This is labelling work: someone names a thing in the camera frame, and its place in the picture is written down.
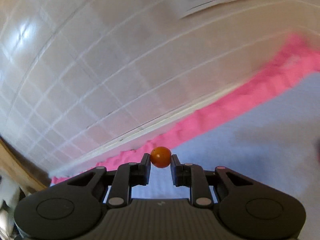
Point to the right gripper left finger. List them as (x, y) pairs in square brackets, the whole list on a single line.
[(128, 176)]

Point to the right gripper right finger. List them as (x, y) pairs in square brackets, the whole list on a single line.
[(192, 176)]

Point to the small cherry tomato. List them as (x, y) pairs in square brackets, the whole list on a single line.
[(160, 157)]

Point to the light blue quilted mat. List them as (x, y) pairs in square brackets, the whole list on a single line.
[(276, 143)]

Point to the wooden cutting board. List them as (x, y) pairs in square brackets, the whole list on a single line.
[(30, 177)]

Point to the pink towel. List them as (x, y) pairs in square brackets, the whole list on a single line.
[(297, 60)]

